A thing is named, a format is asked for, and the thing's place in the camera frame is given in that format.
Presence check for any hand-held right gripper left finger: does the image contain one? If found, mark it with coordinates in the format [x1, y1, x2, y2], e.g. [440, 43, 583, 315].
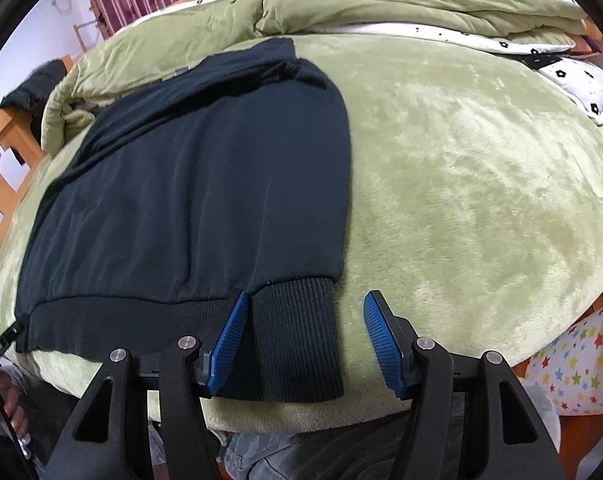
[46, 289, 251, 480]

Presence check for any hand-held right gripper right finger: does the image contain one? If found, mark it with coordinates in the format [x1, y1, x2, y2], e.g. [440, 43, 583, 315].
[362, 289, 567, 480]

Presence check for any black long-sleeve sweatshirt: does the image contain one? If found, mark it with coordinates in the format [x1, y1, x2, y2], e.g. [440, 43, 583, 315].
[14, 37, 353, 403]

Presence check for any person's left hand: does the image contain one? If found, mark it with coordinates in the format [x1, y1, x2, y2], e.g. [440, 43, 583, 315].
[0, 370, 29, 441]

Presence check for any star-print cloth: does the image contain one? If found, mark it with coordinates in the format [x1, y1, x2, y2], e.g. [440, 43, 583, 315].
[524, 295, 603, 417]

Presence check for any black jacket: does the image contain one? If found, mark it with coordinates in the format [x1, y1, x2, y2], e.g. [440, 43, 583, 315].
[0, 59, 69, 153]

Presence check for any wooden coat rack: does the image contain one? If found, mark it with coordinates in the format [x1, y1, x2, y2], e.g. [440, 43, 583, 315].
[71, 2, 109, 53]

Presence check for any white flower-print pillow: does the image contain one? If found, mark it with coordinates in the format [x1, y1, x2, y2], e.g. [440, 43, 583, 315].
[524, 55, 603, 123]

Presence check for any green quilt with flower lining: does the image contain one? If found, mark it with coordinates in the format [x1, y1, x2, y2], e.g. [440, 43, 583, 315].
[41, 0, 589, 153]

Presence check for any wooden bed frame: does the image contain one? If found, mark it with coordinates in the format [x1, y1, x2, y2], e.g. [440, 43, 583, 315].
[0, 0, 603, 311]

